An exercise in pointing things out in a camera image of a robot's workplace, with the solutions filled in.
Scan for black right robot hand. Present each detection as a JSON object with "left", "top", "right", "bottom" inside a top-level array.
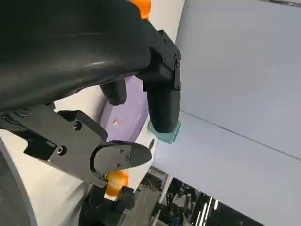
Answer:
[{"left": 79, "top": 185, "right": 136, "bottom": 226}]

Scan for orange toy bread roll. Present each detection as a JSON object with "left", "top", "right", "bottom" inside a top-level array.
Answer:
[
  {"left": 129, "top": 0, "right": 151, "bottom": 20},
  {"left": 104, "top": 169, "right": 130, "bottom": 197}
]

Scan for lilac plate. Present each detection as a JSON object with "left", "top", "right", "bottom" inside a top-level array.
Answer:
[{"left": 98, "top": 76, "right": 155, "bottom": 153}]

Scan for teal translucent block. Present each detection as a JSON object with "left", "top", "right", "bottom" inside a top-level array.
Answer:
[{"left": 147, "top": 120, "right": 182, "bottom": 145}]

